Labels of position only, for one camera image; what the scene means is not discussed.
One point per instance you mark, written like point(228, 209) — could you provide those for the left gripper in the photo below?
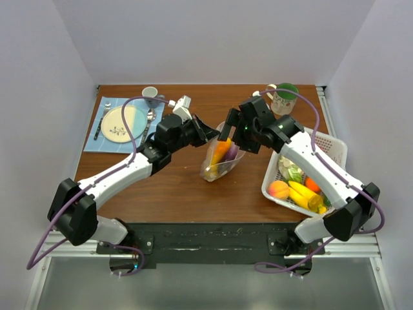
point(202, 130)

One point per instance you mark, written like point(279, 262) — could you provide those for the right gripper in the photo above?
point(235, 117)

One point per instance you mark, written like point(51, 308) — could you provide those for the yellow red mango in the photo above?
point(220, 150)

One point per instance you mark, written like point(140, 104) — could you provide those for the polka dot zip bag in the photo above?
point(223, 168)

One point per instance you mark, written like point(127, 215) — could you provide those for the purple eggplant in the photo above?
point(231, 153)

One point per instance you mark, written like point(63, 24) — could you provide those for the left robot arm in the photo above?
point(74, 208)

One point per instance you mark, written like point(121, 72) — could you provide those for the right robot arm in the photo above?
point(353, 202)

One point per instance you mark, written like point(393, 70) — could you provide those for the green interior floral mug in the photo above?
point(282, 102)

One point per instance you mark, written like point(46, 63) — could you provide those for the small grey cup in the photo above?
point(152, 97)

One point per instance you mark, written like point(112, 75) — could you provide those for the cabbage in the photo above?
point(289, 170)

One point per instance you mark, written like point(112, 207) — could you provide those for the peach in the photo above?
point(279, 189)

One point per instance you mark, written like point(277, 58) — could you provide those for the cream and blue plate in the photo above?
point(114, 129)

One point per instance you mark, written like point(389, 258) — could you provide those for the small orange tangerine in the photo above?
point(310, 184)

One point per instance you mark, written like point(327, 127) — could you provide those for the white plastic basket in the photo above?
point(331, 146)

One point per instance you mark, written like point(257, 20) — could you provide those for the yellow banana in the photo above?
point(306, 198)

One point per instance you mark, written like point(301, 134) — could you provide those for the blue placemat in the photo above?
point(104, 145)

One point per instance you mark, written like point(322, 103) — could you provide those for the green cucumber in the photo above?
point(326, 201)

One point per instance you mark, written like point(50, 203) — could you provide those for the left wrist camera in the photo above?
point(181, 108)

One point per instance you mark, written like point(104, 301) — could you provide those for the spoon with black handle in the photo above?
point(150, 118)

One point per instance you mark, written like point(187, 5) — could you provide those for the fork with black handle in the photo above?
point(107, 108)

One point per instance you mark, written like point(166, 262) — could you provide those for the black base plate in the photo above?
point(218, 243)

